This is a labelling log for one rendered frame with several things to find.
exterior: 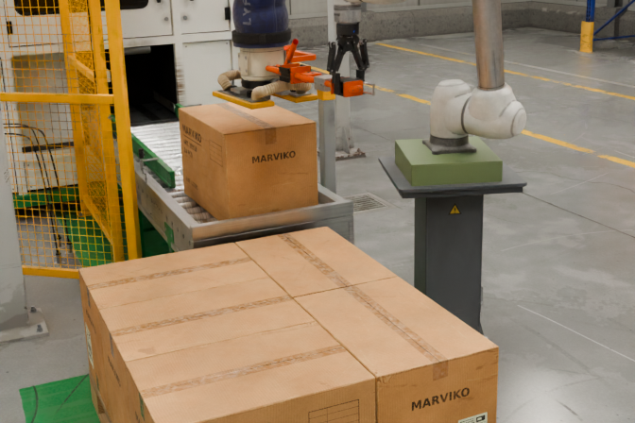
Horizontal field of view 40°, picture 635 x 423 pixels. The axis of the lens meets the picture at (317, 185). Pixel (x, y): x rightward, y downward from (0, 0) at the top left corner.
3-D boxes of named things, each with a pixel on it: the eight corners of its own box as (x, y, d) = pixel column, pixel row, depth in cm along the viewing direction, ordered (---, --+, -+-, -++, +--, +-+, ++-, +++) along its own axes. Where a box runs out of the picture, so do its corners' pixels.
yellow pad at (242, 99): (212, 95, 352) (211, 83, 350) (234, 93, 357) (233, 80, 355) (250, 109, 324) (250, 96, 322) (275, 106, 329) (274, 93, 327)
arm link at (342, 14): (328, 5, 286) (328, 23, 288) (343, 6, 279) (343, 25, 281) (351, 3, 291) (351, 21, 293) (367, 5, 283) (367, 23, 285)
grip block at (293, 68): (278, 81, 322) (277, 65, 321) (300, 77, 327) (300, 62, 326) (289, 84, 316) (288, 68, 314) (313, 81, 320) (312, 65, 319)
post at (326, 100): (321, 279, 444) (316, 83, 415) (334, 278, 446) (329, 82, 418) (327, 284, 438) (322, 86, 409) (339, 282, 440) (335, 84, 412)
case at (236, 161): (183, 193, 406) (178, 108, 395) (264, 180, 423) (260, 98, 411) (230, 230, 354) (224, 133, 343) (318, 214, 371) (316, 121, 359)
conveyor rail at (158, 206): (89, 149, 552) (86, 120, 547) (97, 148, 554) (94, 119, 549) (192, 274, 349) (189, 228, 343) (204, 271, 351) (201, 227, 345)
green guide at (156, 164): (92, 126, 549) (91, 111, 546) (109, 124, 553) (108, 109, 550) (154, 191, 408) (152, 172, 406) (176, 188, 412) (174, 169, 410)
